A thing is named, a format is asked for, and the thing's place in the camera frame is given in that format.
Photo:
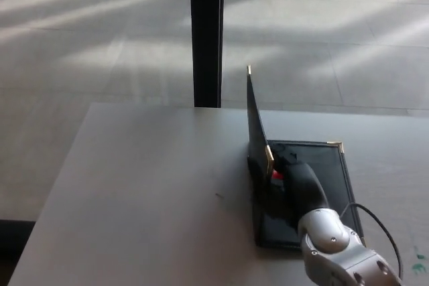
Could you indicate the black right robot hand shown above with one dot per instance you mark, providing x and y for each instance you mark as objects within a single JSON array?
[{"x": 301, "y": 182}]

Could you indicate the black USC diary gold corners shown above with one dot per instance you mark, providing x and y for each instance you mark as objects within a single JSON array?
[{"x": 335, "y": 179}]

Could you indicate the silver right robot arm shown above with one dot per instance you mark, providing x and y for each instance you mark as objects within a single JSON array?
[{"x": 338, "y": 249}]

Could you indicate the black vertical pillar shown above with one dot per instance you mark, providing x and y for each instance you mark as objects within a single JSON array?
[{"x": 207, "y": 35}]

